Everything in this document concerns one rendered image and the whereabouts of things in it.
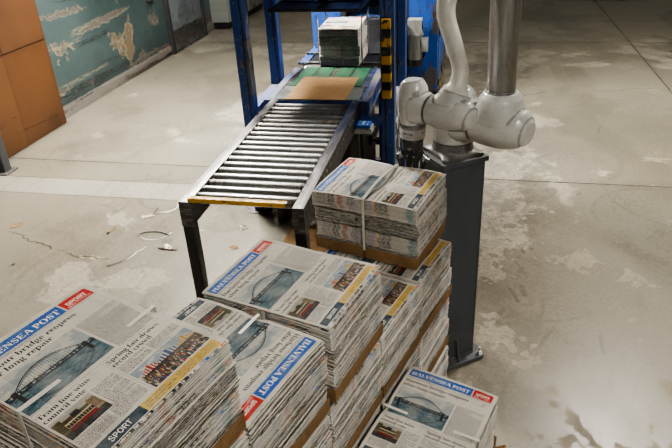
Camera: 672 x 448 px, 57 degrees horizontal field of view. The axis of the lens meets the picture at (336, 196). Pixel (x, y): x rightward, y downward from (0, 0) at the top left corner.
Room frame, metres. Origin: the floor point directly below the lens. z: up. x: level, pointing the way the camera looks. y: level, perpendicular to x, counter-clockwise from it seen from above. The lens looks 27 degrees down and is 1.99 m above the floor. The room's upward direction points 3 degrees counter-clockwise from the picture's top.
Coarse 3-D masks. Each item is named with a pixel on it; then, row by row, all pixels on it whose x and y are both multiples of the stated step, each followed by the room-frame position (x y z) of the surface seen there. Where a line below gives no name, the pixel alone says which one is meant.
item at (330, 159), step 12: (348, 108) 3.38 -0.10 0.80; (360, 108) 3.50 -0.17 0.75; (348, 120) 3.18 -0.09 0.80; (336, 132) 3.01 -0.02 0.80; (348, 132) 3.13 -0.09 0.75; (336, 144) 2.85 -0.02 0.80; (348, 144) 3.12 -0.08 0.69; (324, 156) 2.71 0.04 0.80; (336, 156) 2.82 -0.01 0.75; (324, 168) 2.58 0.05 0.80; (312, 180) 2.46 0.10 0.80; (300, 204) 2.24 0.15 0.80; (300, 216) 2.20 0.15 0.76; (312, 216) 2.32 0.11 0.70; (300, 228) 2.20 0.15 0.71
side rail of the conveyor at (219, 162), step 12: (264, 108) 3.46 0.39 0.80; (252, 120) 3.27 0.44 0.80; (240, 144) 2.94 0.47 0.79; (228, 156) 2.78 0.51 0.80; (216, 168) 2.64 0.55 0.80; (204, 180) 2.52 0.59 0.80; (192, 192) 2.40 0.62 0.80; (180, 204) 2.32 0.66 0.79; (192, 204) 2.34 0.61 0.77; (204, 204) 2.45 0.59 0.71; (192, 216) 2.33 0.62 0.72
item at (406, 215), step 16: (400, 176) 1.91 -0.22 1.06; (416, 176) 1.90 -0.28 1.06; (432, 176) 1.89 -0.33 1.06; (384, 192) 1.80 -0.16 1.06; (400, 192) 1.79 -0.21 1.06; (416, 192) 1.78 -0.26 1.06; (432, 192) 1.79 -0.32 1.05; (384, 208) 1.72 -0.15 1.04; (400, 208) 1.69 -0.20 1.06; (416, 208) 1.68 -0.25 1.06; (432, 208) 1.78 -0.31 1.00; (384, 224) 1.72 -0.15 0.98; (400, 224) 1.70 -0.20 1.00; (416, 224) 1.67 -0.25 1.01; (432, 224) 1.79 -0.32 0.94; (384, 240) 1.73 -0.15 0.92; (400, 240) 1.70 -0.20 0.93; (416, 240) 1.67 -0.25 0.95; (416, 256) 1.67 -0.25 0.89
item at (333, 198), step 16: (352, 160) 2.06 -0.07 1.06; (368, 160) 2.05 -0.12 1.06; (336, 176) 1.94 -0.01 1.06; (352, 176) 1.93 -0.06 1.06; (368, 176) 1.93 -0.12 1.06; (320, 192) 1.83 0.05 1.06; (336, 192) 1.82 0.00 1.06; (352, 192) 1.81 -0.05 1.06; (320, 208) 1.84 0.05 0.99; (336, 208) 1.80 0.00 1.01; (352, 208) 1.78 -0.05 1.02; (320, 224) 1.84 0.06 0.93; (336, 224) 1.81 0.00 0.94; (352, 224) 1.78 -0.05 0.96; (336, 240) 1.81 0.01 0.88; (352, 240) 1.78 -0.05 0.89
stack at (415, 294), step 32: (352, 256) 1.79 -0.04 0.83; (448, 256) 1.83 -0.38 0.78; (384, 288) 1.59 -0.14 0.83; (416, 288) 1.59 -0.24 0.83; (448, 288) 1.83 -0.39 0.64; (384, 320) 1.43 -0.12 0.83; (416, 320) 1.56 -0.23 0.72; (448, 320) 1.85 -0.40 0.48; (384, 352) 1.36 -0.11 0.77; (416, 352) 1.59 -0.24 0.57; (352, 384) 1.20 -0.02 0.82; (384, 384) 1.36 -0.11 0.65; (352, 416) 1.19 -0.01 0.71
